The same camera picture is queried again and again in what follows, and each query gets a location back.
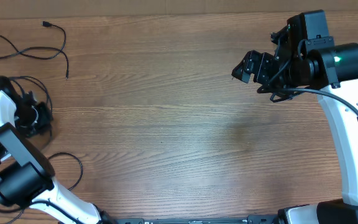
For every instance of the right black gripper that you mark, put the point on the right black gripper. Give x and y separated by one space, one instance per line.
260 60

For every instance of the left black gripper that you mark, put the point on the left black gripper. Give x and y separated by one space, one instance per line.
43 126

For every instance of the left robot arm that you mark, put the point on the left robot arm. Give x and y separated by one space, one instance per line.
27 178

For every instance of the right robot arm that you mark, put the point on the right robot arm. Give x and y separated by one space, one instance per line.
307 60

